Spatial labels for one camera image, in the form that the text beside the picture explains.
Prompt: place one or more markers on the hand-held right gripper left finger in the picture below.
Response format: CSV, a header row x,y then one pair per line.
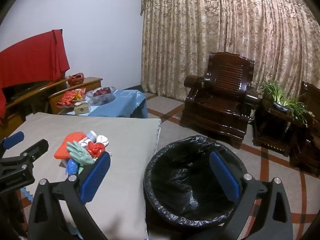
x,y
96,177

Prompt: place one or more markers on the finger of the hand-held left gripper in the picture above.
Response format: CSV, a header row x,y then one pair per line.
x,y
35,151
13,140

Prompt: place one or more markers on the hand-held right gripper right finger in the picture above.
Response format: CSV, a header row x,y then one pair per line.
x,y
225,177

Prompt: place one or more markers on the blue plastic wrapper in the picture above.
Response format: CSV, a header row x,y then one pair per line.
x,y
73,167

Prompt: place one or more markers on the green rubber glove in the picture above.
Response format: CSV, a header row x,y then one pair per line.
x,y
81,155

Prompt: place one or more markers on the red plastic bag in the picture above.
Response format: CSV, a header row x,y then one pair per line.
x,y
96,150

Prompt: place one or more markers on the white tissue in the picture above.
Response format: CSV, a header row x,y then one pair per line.
x,y
103,140

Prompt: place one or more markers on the large orange foam net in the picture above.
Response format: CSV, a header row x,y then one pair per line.
x,y
72,138

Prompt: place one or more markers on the blue and white bottle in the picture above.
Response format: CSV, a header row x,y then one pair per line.
x,y
92,135

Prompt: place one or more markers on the black lined waste bin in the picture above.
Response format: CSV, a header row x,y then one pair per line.
x,y
180,150

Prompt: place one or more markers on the blue scalloped table cover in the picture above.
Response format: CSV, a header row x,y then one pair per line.
x,y
27,194

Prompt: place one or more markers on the grey tablecloth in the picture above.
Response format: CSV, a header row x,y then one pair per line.
x,y
120,135

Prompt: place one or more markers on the black television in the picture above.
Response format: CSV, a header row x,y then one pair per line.
x,y
22,88

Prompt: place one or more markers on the light wooden cabinet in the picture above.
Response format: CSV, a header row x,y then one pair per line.
x,y
60,97

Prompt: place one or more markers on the small beige box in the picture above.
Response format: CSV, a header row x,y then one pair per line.
x,y
82,109

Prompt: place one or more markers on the red and yellow packet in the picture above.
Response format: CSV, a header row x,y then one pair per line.
x,y
71,96

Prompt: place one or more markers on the dark wooden side table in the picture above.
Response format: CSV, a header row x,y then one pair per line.
x,y
272,127

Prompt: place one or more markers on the blue tablecloth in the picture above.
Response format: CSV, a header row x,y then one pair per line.
x,y
120,102

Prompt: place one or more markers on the glass fruit bowl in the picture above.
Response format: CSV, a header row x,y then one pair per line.
x,y
101,98

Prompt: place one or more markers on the red cloth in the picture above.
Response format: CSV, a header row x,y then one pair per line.
x,y
30,60

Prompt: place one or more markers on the red fruits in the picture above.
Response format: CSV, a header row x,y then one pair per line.
x,y
102,91

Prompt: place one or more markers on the green potted plant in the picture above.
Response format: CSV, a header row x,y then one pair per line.
x,y
282,100

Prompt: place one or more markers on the beige patterned curtain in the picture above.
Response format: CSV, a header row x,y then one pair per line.
x,y
200,30

